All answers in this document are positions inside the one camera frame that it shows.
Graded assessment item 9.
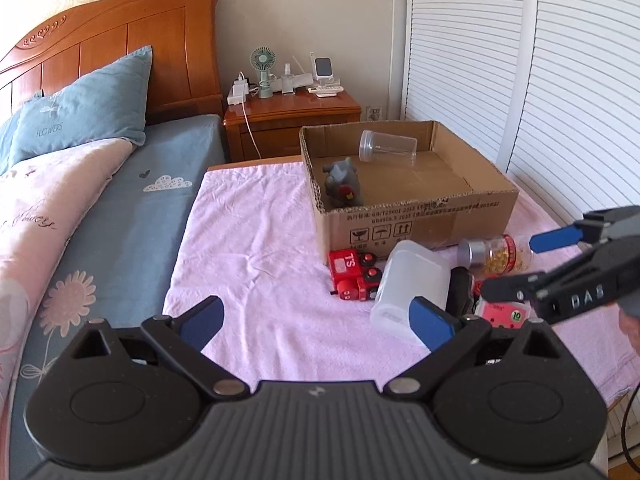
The pink card pack box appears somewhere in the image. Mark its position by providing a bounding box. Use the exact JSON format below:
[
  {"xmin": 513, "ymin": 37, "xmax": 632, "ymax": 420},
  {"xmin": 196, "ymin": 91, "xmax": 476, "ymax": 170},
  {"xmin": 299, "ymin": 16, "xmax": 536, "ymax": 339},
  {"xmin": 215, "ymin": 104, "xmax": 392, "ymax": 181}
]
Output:
[{"xmin": 475, "ymin": 298, "xmax": 532, "ymax": 330}]

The black oval case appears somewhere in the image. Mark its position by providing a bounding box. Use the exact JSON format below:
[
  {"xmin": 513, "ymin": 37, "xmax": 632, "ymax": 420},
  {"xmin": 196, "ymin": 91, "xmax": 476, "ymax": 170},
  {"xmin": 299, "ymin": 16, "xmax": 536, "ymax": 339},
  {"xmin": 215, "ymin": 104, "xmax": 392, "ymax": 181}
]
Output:
[{"xmin": 446, "ymin": 266, "xmax": 475, "ymax": 318}]

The capsule bottle silver cap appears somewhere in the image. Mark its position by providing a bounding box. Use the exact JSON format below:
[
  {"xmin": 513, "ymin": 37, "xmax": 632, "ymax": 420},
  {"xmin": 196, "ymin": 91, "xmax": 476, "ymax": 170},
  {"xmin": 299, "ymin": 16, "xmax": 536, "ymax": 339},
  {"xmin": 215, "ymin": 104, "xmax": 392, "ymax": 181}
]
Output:
[{"xmin": 458, "ymin": 233, "xmax": 534, "ymax": 276}]

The white frosted plastic container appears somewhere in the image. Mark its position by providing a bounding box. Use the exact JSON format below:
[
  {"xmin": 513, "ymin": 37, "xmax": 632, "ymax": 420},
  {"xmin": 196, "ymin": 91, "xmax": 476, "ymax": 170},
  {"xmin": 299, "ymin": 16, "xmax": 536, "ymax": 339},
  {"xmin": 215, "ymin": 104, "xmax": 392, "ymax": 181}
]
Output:
[{"xmin": 370, "ymin": 240, "xmax": 451, "ymax": 346}]

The red toy train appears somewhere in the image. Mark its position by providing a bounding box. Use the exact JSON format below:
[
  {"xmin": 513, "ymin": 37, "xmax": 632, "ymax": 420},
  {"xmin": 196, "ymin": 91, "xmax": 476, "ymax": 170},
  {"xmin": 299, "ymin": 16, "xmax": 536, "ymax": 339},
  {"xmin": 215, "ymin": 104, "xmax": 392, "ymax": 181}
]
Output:
[{"xmin": 328, "ymin": 248, "xmax": 383, "ymax": 301}]

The grey rhino toy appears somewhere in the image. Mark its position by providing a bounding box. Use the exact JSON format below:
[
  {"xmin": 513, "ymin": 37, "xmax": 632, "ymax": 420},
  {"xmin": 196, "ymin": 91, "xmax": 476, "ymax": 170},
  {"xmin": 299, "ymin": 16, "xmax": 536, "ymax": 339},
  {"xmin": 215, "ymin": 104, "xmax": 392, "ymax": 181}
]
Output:
[{"xmin": 322, "ymin": 157, "xmax": 363, "ymax": 208}]

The clear plastic cup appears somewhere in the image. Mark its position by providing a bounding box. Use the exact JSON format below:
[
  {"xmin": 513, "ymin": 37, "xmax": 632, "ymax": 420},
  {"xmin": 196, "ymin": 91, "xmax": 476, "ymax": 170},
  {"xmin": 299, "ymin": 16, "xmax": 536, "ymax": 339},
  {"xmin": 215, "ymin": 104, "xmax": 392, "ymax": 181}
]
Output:
[{"xmin": 358, "ymin": 130, "xmax": 418, "ymax": 167}]

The person right hand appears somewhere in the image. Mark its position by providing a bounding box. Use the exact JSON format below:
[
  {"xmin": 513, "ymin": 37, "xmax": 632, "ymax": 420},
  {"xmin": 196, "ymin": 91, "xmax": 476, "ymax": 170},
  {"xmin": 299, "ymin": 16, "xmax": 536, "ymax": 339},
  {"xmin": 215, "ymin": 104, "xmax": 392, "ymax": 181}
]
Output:
[{"xmin": 618, "ymin": 310, "xmax": 640, "ymax": 354}]

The brown cardboard box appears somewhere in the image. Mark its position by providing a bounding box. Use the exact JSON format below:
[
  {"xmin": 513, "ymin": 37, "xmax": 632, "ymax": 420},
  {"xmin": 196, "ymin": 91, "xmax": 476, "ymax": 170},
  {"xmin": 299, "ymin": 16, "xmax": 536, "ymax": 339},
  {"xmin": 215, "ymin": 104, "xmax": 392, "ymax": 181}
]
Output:
[{"xmin": 299, "ymin": 120, "xmax": 518, "ymax": 259}]

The white louvered closet door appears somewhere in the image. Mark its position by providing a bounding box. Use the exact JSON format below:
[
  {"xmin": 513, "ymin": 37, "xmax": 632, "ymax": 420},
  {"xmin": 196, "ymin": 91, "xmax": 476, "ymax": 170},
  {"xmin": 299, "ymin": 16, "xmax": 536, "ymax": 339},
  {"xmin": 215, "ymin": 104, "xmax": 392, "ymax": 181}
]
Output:
[{"xmin": 401, "ymin": 0, "xmax": 639, "ymax": 222}]

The pink floral duvet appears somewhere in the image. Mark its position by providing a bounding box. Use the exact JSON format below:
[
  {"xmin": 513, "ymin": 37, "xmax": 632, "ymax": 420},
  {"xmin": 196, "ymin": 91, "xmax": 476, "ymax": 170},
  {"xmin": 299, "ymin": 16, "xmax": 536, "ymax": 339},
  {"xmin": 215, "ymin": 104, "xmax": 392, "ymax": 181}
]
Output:
[{"xmin": 0, "ymin": 136, "xmax": 137, "ymax": 411}]

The wooden nightstand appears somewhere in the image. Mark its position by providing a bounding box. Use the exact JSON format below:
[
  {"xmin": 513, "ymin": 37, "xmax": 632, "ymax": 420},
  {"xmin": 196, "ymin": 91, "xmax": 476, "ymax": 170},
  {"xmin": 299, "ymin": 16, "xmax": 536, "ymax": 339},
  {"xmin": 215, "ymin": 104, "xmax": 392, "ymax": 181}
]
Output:
[{"xmin": 224, "ymin": 92, "xmax": 361, "ymax": 162}]

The blue pillow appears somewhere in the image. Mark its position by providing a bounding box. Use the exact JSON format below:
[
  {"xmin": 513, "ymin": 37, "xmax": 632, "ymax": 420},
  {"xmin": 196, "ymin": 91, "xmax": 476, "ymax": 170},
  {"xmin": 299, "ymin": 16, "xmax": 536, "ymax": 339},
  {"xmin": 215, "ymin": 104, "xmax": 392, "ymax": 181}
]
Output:
[{"xmin": 1, "ymin": 46, "xmax": 153, "ymax": 171}]

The white power strip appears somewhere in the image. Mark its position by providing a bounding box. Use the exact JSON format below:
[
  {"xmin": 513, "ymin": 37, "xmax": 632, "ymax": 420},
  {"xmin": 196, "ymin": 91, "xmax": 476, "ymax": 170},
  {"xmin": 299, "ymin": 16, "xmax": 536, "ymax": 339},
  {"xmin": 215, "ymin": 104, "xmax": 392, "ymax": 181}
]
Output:
[{"xmin": 227, "ymin": 72, "xmax": 250, "ymax": 106}]

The white smart display device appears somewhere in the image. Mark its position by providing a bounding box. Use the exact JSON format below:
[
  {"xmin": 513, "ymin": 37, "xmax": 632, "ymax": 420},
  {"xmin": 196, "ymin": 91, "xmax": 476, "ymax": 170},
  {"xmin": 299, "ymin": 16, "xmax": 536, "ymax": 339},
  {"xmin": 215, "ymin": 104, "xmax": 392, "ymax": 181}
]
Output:
[{"xmin": 307, "ymin": 53, "xmax": 344, "ymax": 99}]

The clear spray bottle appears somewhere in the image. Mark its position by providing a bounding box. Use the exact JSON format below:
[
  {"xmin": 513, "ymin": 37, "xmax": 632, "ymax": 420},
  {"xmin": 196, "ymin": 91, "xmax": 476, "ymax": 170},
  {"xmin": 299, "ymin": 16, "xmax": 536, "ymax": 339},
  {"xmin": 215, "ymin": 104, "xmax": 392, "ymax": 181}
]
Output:
[{"xmin": 281, "ymin": 63, "xmax": 295, "ymax": 96}]

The small green desk fan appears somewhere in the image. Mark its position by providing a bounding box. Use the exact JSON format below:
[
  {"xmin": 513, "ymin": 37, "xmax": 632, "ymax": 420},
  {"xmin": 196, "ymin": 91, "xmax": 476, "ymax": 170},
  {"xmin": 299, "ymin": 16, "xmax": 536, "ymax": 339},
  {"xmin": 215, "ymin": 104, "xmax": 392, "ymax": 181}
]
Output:
[{"xmin": 250, "ymin": 47, "xmax": 276, "ymax": 99}]

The wooden headboard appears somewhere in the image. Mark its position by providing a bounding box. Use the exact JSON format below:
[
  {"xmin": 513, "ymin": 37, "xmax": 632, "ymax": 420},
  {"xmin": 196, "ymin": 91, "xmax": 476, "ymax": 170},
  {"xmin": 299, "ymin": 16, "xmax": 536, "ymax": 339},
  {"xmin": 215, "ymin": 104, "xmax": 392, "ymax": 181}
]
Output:
[{"xmin": 1, "ymin": 0, "xmax": 224, "ymax": 124}]

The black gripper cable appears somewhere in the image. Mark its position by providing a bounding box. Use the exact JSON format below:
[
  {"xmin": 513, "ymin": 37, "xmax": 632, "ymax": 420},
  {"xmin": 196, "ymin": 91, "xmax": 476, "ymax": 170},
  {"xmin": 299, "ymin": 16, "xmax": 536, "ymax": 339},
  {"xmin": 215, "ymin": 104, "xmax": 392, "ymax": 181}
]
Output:
[{"xmin": 620, "ymin": 383, "xmax": 640, "ymax": 463}]

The wall power outlet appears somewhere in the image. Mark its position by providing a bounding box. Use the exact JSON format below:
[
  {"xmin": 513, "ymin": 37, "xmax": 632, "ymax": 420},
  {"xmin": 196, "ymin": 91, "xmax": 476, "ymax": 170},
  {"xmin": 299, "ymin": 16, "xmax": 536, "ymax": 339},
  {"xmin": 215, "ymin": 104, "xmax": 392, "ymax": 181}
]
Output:
[{"xmin": 366, "ymin": 105, "xmax": 384, "ymax": 122}]

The white charging cable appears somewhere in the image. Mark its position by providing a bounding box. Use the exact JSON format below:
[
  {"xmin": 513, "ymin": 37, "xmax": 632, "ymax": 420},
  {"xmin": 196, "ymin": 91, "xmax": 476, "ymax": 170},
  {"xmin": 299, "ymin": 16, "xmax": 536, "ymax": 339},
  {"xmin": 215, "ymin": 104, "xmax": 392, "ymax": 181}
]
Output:
[{"xmin": 240, "ymin": 103, "xmax": 264, "ymax": 161}]

